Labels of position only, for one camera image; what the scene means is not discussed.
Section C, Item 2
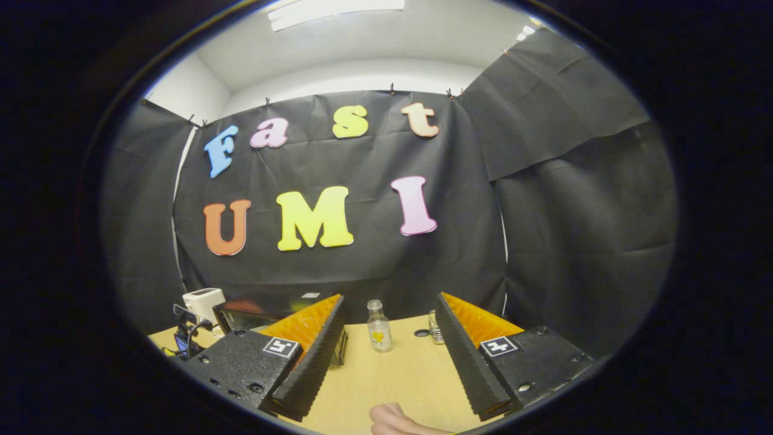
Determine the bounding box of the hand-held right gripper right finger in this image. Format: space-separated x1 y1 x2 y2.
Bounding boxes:
434 292 597 422

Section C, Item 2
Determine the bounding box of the large ceiling light panel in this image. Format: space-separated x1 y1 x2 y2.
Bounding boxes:
268 0 406 32

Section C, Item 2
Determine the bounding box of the clear bottle with yellow label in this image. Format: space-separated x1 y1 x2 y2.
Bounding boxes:
367 299 393 353

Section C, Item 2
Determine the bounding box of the white countertop appliance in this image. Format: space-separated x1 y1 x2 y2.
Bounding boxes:
182 288 226 325

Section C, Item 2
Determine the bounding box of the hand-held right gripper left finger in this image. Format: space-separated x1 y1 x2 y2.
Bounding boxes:
180 294 348 422

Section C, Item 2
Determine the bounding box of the black electric oven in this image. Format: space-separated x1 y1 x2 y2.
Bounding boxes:
213 293 349 367

